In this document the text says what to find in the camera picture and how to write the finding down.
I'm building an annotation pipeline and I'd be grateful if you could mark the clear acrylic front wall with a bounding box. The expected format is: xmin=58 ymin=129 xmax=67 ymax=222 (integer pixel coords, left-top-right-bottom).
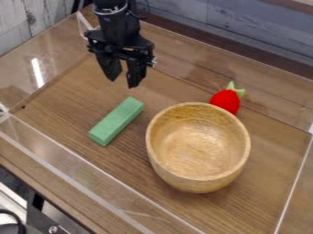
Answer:
xmin=0 ymin=103 xmax=205 ymax=234

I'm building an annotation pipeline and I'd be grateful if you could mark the black clamp under table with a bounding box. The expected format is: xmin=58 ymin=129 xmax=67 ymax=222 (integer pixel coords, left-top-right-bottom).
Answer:
xmin=0 ymin=190 xmax=71 ymax=234

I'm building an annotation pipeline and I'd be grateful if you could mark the brown wooden bowl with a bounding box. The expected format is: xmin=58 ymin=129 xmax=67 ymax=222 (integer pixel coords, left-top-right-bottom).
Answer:
xmin=146 ymin=102 xmax=251 ymax=193

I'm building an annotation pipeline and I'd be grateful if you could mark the clear acrylic corner bracket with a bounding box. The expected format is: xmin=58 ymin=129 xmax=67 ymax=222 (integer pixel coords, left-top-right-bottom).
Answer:
xmin=77 ymin=12 xmax=99 ymax=40

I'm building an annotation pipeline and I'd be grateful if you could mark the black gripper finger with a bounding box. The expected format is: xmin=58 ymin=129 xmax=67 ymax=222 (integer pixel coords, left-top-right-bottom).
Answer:
xmin=126 ymin=58 xmax=148 ymax=89
xmin=95 ymin=53 xmax=122 ymax=81

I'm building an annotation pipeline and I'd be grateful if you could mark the green rectangular block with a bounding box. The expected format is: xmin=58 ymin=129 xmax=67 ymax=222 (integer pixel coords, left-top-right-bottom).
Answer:
xmin=89 ymin=97 xmax=145 ymax=146

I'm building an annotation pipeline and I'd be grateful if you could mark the red toy strawberry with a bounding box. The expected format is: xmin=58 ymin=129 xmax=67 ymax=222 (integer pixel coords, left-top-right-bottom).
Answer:
xmin=209 ymin=81 xmax=247 ymax=115

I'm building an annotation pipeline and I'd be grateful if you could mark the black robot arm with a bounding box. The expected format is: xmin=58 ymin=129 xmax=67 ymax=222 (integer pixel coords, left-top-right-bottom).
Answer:
xmin=85 ymin=0 xmax=157 ymax=89

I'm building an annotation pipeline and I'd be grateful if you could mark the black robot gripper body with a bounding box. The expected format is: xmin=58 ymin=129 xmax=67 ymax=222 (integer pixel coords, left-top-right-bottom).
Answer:
xmin=83 ymin=5 xmax=160 ymax=68

